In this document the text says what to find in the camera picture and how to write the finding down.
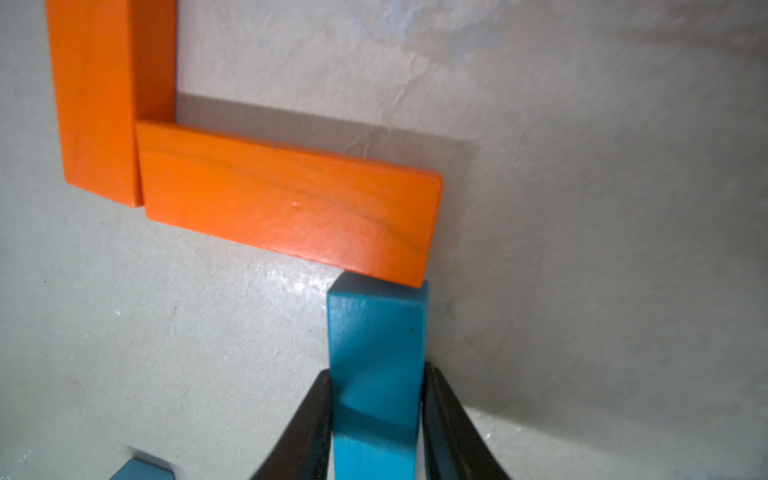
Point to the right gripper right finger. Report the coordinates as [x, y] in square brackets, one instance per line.
[453, 448]

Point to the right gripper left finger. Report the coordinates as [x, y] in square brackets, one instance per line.
[303, 450]

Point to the teal building block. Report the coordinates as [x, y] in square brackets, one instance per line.
[377, 341]

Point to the light blue building block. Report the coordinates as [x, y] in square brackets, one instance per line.
[137, 469]

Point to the orange building block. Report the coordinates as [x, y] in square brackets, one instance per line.
[113, 64]
[369, 217]

